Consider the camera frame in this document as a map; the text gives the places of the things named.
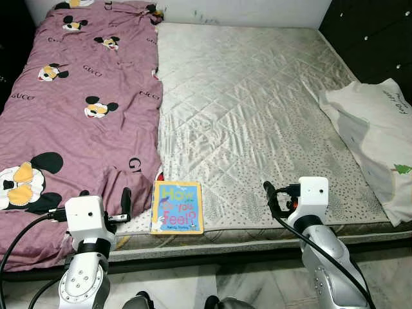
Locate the grey bed base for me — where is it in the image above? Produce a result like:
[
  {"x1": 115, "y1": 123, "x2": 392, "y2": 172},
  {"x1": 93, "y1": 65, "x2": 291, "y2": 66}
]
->
[{"x1": 103, "y1": 225, "x2": 412, "y2": 263}]

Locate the pink cartoon mouse blanket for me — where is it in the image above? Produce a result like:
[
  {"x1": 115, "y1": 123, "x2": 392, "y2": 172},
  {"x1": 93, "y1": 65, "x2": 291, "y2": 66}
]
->
[{"x1": 0, "y1": 0, "x2": 165, "y2": 271}]

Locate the quilted cream mattress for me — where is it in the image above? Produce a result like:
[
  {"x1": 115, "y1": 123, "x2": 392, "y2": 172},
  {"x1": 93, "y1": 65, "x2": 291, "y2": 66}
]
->
[{"x1": 109, "y1": 23, "x2": 412, "y2": 238}]

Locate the grey robot left leg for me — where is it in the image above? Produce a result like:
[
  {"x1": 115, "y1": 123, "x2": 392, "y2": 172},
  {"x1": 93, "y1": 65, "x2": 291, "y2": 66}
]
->
[{"x1": 121, "y1": 291, "x2": 155, "y2": 309}]

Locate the cream pillow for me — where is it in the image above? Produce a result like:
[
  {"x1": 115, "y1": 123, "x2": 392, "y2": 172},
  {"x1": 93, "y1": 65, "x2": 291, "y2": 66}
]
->
[{"x1": 319, "y1": 79, "x2": 412, "y2": 226}]

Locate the black furniture unit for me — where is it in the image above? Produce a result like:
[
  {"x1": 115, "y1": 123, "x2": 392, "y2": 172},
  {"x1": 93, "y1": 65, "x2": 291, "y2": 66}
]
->
[{"x1": 0, "y1": 0, "x2": 36, "y2": 110}]

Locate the black tufted headboard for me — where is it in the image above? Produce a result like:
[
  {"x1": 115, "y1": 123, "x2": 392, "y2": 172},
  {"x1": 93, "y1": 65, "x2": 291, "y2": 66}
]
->
[{"x1": 319, "y1": 0, "x2": 412, "y2": 100}]

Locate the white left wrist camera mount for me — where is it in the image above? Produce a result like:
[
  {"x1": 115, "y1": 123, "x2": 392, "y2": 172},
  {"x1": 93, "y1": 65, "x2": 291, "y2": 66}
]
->
[{"x1": 64, "y1": 196, "x2": 108, "y2": 240}]

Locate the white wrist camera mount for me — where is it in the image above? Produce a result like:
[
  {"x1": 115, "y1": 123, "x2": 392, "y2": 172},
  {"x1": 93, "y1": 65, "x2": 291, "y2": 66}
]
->
[
  {"x1": 64, "y1": 196, "x2": 108, "y2": 240},
  {"x1": 297, "y1": 177, "x2": 330, "y2": 220}
]

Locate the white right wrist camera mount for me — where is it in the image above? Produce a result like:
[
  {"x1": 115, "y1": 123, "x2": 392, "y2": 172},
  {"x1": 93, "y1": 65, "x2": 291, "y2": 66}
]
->
[{"x1": 297, "y1": 177, "x2": 330, "y2": 220}]

